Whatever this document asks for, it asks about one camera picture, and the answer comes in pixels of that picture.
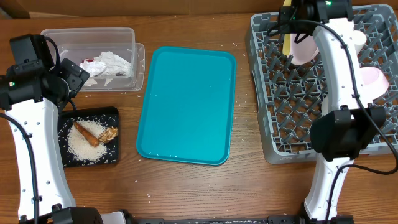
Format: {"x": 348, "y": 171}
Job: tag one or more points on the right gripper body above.
{"x": 288, "y": 22}

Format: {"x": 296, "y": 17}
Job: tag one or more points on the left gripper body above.
{"x": 75, "y": 77}

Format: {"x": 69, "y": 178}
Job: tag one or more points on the red silver snack wrapper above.
{"x": 88, "y": 60}

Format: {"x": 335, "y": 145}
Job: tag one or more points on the yellow plastic spoon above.
{"x": 286, "y": 44}

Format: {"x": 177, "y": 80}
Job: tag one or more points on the large white plate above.
{"x": 303, "y": 52}

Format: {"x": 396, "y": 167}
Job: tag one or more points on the white napkin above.
{"x": 107, "y": 64}

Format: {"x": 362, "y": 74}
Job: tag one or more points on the white cup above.
{"x": 359, "y": 40}

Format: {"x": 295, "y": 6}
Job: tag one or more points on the orange carrot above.
{"x": 92, "y": 140}

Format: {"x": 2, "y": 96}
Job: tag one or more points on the brown walnut cookie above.
{"x": 108, "y": 135}

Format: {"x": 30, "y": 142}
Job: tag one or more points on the pink bowl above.
{"x": 375, "y": 82}

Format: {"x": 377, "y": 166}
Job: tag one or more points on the pale green bowl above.
{"x": 324, "y": 106}

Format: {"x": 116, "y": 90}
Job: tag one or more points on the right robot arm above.
{"x": 350, "y": 119}

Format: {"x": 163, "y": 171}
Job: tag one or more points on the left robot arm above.
{"x": 33, "y": 93}

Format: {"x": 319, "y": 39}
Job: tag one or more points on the grey dishwasher rack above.
{"x": 289, "y": 97}

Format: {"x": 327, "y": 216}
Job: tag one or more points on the small white tissue piece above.
{"x": 97, "y": 83}

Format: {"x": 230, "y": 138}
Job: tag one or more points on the clear plastic bin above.
{"x": 77, "y": 44}

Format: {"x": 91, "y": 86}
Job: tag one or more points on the black plastic tray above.
{"x": 93, "y": 113}

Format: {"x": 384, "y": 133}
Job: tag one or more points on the pile of rice grains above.
{"x": 84, "y": 146}

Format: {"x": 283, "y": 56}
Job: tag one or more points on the teal plastic tray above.
{"x": 188, "y": 106}

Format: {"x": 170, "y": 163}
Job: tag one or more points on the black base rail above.
{"x": 275, "y": 219}

